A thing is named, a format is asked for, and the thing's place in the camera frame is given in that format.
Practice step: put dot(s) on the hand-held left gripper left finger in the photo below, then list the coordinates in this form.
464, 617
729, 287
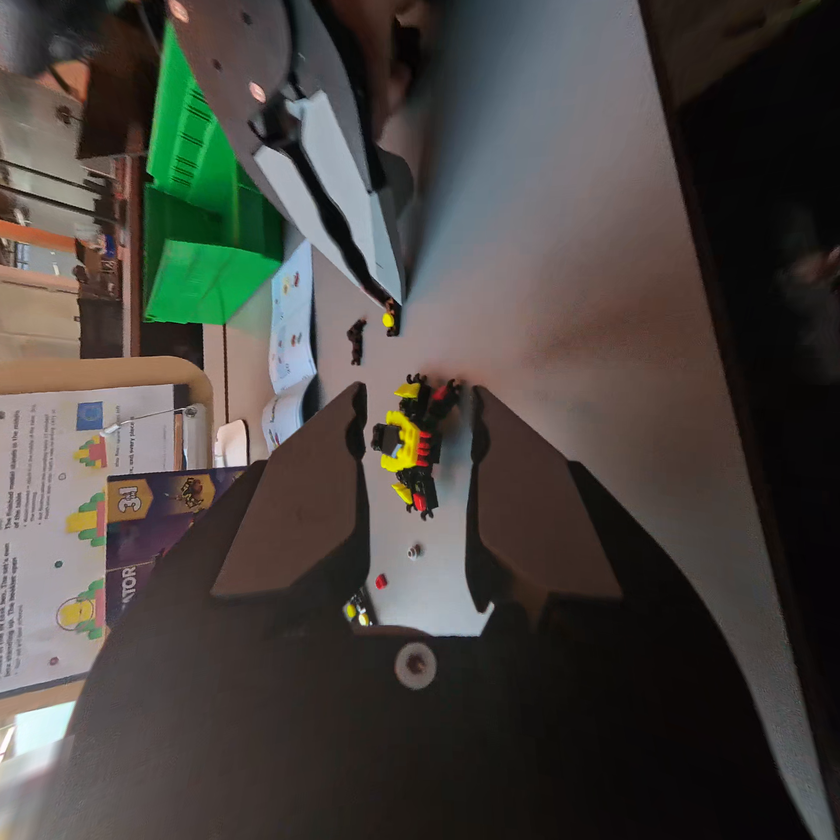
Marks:
295, 512

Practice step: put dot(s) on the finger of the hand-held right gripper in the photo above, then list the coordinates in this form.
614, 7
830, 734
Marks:
341, 157
289, 190

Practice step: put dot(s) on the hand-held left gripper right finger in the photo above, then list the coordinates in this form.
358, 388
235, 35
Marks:
544, 518

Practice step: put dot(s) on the yellow black lego spider body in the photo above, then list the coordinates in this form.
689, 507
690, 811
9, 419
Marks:
397, 453

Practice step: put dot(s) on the lego instruction booklet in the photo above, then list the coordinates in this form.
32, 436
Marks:
292, 315

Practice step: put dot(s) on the black lego leg yellow studs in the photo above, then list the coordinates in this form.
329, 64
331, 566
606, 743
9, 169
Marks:
388, 319

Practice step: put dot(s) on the purple and yellow lego box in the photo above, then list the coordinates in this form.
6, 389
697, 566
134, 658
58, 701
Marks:
151, 525

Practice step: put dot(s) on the dark lego leg without studs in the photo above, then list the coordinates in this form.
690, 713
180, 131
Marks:
356, 331

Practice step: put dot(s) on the green plastic bin with slots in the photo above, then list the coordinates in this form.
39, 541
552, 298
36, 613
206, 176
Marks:
184, 98

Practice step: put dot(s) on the pair of black yellow legs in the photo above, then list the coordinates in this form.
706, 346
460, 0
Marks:
352, 610

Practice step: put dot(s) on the wooden divider panel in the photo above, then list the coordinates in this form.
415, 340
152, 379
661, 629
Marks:
98, 371

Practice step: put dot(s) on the printed paper sign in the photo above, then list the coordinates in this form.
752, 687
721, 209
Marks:
39, 492

